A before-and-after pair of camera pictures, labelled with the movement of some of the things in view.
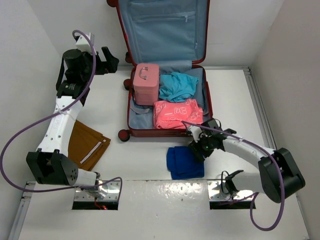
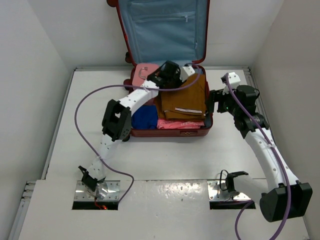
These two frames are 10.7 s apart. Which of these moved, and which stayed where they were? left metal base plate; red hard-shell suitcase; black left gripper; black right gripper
Moved: black left gripper; black right gripper
Stayed: red hard-shell suitcase; left metal base plate
